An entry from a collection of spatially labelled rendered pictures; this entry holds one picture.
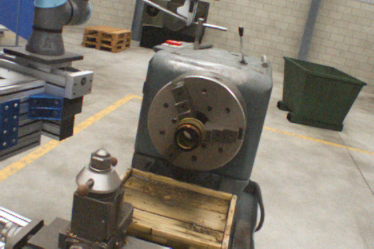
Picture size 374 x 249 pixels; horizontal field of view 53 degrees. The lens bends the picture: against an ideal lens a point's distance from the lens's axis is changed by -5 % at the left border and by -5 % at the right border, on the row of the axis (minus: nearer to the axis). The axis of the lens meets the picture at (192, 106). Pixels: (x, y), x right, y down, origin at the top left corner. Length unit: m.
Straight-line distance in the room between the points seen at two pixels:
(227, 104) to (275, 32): 10.01
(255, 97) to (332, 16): 10.02
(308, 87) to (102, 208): 5.14
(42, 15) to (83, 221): 0.98
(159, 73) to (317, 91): 4.52
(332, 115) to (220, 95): 4.89
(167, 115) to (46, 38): 0.58
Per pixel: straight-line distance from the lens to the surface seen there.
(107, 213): 0.69
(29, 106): 1.49
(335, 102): 5.92
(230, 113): 1.20
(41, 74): 1.54
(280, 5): 11.17
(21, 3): 7.88
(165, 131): 1.26
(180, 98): 1.17
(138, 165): 1.52
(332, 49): 11.35
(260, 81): 1.35
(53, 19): 1.53
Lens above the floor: 1.46
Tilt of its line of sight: 15 degrees down
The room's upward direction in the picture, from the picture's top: 11 degrees clockwise
